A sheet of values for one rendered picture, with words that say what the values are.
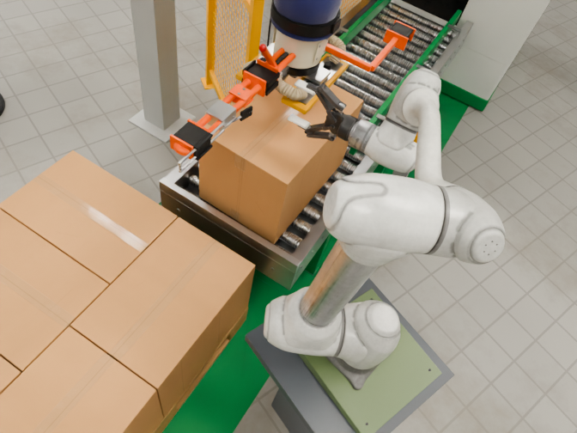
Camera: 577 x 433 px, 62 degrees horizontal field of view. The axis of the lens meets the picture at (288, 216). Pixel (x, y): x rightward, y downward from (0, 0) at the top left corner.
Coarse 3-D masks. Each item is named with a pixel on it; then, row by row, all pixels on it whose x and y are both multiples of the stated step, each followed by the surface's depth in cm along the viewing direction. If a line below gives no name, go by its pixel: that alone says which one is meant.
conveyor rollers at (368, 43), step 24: (384, 24) 314; (408, 24) 322; (432, 24) 324; (360, 48) 293; (408, 48) 304; (360, 72) 281; (384, 72) 284; (360, 96) 270; (384, 96) 272; (312, 216) 215; (288, 240) 205
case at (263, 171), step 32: (256, 96) 194; (352, 96) 203; (256, 128) 183; (288, 128) 186; (224, 160) 181; (256, 160) 174; (288, 160) 176; (320, 160) 192; (224, 192) 196; (256, 192) 183; (288, 192) 176; (256, 224) 198; (288, 224) 205
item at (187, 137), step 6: (186, 126) 131; (192, 126) 131; (198, 126) 132; (180, 132) 129; (186, 132) 129; (192, 132) 130; (198, 132) 130; (204, 132) 130; (174, 138) 128; (180, 138) 128; (186, 138) 128; (192, 138) 128; (198, 138) 129; (180, 144) 128; (186, 144) 127; (192, 144) 127; (192, 156) 130
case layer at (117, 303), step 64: (64, 192) 201; (128, 192) 206; (0, 256) 180; (64, 256) 184; (128, 256) 188; (192, 256) 193; (0, 320) 167; (64, 320) 170; (128, 320) 173; (192, 320) 177; (0, 384) 155; (64, 384) 158; (128, 384) 161
